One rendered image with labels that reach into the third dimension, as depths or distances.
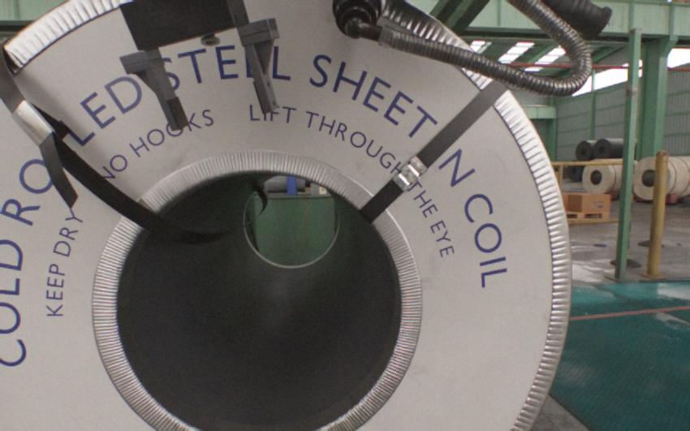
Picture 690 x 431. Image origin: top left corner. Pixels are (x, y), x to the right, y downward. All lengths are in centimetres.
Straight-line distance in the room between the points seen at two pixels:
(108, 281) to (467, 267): 63
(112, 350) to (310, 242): 254
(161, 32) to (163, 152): 22
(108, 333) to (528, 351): 77
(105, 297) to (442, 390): 63
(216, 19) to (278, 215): 273
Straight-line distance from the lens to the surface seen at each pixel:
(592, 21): 60
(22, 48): 78
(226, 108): 63
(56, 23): 76
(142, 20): 51
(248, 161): 62
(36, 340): 82
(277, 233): 315
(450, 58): 44
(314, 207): 312
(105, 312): 74
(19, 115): 70
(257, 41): 46
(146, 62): 53
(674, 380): 242
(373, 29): 45
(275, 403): 88
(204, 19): 47
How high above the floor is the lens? 102
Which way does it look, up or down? 7 degrees down
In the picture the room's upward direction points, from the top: 1 degrees counter-clockwise
